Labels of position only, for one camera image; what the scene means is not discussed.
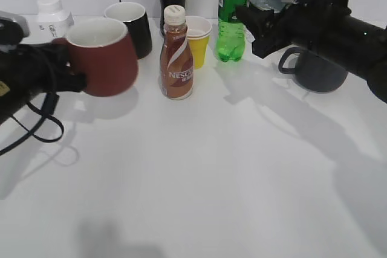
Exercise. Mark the white paper cup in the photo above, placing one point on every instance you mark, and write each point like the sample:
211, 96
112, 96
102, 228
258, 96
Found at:
198, 27

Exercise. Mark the dark red mug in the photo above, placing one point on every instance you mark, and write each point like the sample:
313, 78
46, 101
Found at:
102, 49

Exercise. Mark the white yogurt drink bottle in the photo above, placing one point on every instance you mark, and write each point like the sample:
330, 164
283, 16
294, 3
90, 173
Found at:
51, 22

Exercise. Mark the yellow paper cup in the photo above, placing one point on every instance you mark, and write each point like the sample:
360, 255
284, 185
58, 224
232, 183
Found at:
198, 47

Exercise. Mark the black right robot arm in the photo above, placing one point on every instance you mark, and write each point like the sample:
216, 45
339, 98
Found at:
321, 43

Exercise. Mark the dark grey mug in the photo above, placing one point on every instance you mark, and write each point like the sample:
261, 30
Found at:
313, 72

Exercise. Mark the green soda bottle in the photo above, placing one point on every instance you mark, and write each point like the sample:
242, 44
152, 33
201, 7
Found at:
231, 43

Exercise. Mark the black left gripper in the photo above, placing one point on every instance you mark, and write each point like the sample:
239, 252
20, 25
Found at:
55, 57

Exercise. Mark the black mug white interior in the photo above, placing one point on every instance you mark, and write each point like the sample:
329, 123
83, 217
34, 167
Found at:
135, 17

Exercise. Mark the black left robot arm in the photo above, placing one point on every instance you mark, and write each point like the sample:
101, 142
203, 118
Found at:
28, 70

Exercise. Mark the brown Nescafe coffee bottle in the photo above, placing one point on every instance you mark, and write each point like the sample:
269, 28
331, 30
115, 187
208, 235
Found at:
176, 59

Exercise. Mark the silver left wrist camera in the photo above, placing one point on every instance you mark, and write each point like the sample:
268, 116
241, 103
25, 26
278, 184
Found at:
14, 28

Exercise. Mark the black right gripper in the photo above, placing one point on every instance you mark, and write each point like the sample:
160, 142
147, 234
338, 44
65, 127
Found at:
299, 24

